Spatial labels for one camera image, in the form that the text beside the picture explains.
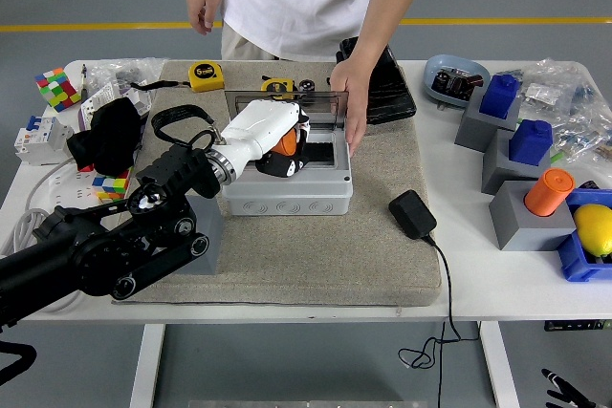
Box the orange cylinder battery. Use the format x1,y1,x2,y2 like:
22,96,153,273
275,129,301,157
523,167,577,218

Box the yellow chrome-faced tape measure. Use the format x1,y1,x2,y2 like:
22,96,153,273
260,75,298,94

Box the grey-brown mat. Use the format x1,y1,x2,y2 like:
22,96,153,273
103,60,444,308

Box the white power cable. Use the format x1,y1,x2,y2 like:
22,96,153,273
0,159,87,314

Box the small colourful puzzle cube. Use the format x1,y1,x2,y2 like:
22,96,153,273
77,164,133,203

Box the grey block holder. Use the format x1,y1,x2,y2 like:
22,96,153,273
453,92,522,154
179,193,226,276
481,129,554,197
488,180,578,252

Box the smoky transparent box lid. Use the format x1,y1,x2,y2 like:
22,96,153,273
223,89,349,131

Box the black power adapter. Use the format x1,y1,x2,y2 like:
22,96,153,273
387,189,438,240

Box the black cloth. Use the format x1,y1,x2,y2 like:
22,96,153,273
66,97,144,175

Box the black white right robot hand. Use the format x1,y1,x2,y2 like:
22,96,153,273
540,368,604,408

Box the person's right hand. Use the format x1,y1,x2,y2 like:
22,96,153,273
186,0,225,36

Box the blue block battery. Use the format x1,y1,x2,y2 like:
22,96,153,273
508,118,555,164
479,74,521,120

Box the white circuit breaker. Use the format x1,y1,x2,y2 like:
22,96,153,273
12,114,76,166

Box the light blue bowl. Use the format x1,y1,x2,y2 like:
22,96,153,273
424,54,492,110

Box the large colourful puzzle cube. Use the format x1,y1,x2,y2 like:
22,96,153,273
34,67,82,114

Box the person's left hand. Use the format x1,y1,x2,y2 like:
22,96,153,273
329,54,372,159

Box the clear bag of parts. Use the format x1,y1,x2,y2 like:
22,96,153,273
514,57,612,165

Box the black adapter cord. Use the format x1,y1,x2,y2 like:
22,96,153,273
397,233,482,408

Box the white purple card packet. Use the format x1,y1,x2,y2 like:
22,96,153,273
77,81,121,131

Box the grey plastic junction box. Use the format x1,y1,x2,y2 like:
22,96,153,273
222,128,354,217

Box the yellow lemon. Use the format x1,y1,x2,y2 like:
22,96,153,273
573,204,612,258

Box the white table leg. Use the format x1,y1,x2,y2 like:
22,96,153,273
128,323,166,408
479,321,520,408

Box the clear bag of screws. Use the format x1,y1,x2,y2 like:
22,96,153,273
88,57,168,116

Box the black table control panel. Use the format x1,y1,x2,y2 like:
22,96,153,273
543,319,612,333

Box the small white parts packet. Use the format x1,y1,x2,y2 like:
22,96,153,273
524,82,561,107

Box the dark electronic components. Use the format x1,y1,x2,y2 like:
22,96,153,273
429,66,485,102

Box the yellow 5m tape measure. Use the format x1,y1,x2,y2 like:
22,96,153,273
129,60,226,94

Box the blue plastic bin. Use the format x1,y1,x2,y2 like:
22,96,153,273
556,187,612,283

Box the glossy black pouch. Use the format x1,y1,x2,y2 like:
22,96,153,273
337,36,418,126

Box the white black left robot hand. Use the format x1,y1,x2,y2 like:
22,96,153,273
220,99,313,179

